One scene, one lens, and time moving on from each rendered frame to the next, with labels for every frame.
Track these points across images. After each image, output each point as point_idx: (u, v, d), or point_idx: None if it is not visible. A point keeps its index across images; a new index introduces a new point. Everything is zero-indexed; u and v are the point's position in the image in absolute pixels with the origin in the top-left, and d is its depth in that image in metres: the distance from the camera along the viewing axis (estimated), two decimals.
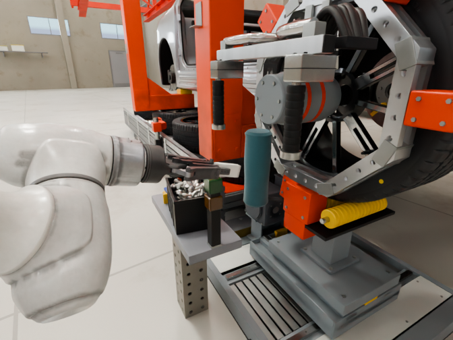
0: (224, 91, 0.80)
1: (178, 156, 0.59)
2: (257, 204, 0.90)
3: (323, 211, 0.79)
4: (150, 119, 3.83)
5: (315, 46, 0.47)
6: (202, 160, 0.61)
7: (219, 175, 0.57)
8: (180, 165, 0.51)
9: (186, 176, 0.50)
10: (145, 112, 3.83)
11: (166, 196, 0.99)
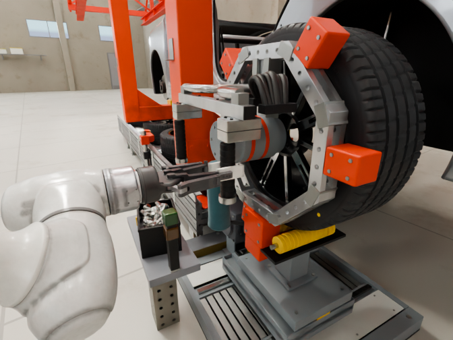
0: (185, 129, 0.89)
1: (191, 191, 0.53)
2: (218, 229, 0.99)
3: (274, 237, 0.88)
4: (143, 127, 3.92)
5: (238, 114, 0.56)
6: (213, 185, 0.57)
7: (201, 164, 0.64)
8: None
9: (160, 170, 0.61)
10: (138, 121, 3.92)
11: None
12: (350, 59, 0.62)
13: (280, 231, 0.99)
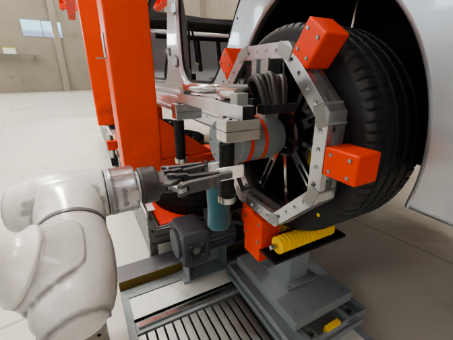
0: (184, 129, 0.89)
1: (191, 191, 0.53)
2: (218, 229, 0.99)
3: (273, 237, 0.88)
4: None
5: (238, 114, 0.56)
6: (213, 185, 0.57)
7: (201, 164, 0.64)
8: None
9: (160, 170, 0.61)
10: None
11: None
12: (350, 59, 0.62)
13: (279, 231, 0.99)
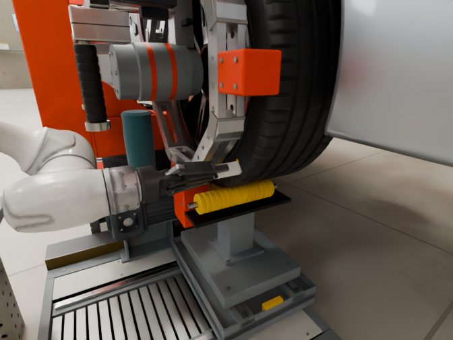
0: None
1: (189, 173, 0.53)
2: None
3: (194, 195, 0.73)
4: None
5: None
6: (210, 173, 0.57)
7: None
8: None
9: None
10: None
11: None
12: None
13: None
